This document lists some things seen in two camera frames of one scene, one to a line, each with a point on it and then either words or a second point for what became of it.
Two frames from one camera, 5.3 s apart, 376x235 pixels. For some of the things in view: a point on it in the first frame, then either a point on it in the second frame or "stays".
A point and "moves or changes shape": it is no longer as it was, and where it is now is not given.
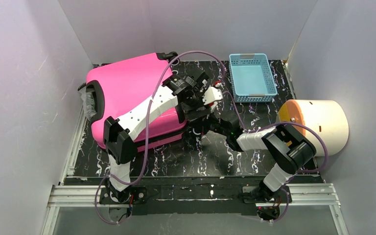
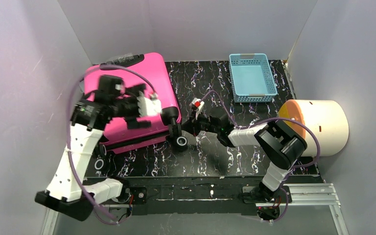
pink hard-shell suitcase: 109,91 moves or changes shape
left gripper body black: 194,108 to 136,108
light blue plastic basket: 251,78 stays
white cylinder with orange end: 328,117 stays
